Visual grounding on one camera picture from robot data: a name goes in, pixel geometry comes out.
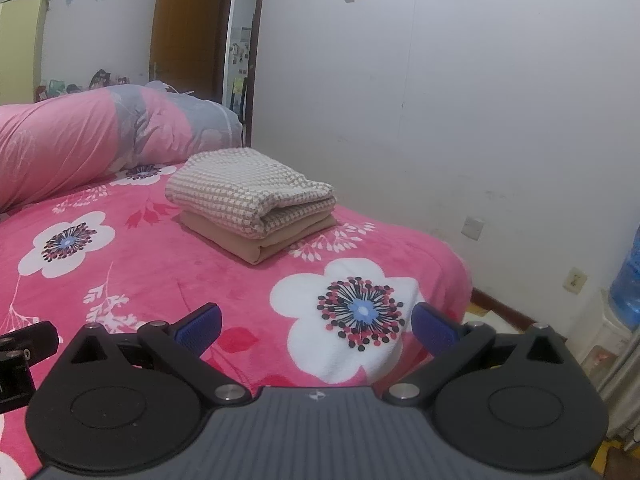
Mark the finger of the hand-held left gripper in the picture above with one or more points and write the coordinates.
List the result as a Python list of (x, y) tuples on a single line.
[(35, 338)]

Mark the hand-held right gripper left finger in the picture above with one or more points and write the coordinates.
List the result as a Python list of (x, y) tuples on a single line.
[(202, 327)]

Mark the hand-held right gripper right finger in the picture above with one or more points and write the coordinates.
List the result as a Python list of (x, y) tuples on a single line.
[(434, 330)]

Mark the beige checkered knit cardigan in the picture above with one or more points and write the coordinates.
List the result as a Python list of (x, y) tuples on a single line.
[(240, 190)]

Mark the pink floral blanket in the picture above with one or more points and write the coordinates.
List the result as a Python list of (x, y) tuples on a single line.
[(200, 270)]

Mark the folded beige garment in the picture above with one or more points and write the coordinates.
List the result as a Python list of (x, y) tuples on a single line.
[(260, 247)]

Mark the white water dispenser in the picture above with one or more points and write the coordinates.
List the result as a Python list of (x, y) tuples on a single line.
[(610, 350)]

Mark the pink grey rolled quilt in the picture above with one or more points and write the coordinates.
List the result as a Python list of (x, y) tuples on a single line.
[(65, 145)]

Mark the blue water bottle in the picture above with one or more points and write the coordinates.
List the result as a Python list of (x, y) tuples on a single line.
[(627, 285)]

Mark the pale yellow cabinet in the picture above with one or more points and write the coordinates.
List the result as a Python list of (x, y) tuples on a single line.
[(20, 50)]

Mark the brown wooden door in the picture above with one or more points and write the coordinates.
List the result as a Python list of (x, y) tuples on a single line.
[(185, 30)]

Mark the white wall socket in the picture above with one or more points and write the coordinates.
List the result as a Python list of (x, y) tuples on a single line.
[(472, 228), (575, 280)]

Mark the dark brown door frame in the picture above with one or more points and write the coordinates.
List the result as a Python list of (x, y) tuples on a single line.
[(257, 50)]

